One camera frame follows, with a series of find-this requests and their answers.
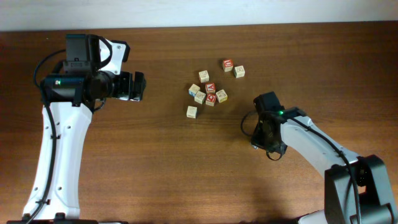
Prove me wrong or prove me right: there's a wooden block yellow side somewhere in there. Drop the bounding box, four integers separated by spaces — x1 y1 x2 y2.
216 90 228 103

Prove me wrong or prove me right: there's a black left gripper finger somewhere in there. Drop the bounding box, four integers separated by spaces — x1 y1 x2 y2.
129 83 145 101
134 72 146 89

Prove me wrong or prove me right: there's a wooden block blue side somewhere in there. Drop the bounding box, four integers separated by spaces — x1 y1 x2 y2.
188 84 200 97

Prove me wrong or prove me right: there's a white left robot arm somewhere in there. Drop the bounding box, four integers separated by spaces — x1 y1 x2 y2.
21 34 146 223

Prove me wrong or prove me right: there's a wooden block top middle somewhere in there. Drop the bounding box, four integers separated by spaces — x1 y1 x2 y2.
198 70 210 83

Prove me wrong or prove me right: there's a red letter Q block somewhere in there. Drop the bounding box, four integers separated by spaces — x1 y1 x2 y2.
205 93 216 106

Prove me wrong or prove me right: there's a wooden block lower left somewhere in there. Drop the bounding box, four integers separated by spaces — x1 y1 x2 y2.
186 106 198 119

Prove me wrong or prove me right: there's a red letter V block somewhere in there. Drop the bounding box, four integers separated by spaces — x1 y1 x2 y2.
205 83 216 94

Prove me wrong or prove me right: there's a plain wooden block centre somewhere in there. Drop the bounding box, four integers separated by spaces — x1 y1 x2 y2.
195 91 206 105

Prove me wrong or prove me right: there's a red letter U block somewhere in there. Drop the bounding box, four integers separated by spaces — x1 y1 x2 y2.
222 59 234 72

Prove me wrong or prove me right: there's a wooden block green side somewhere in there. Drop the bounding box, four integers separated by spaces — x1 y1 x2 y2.
234 65 245 78

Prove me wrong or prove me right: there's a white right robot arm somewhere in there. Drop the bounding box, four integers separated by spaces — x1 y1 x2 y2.
249 91 397 223

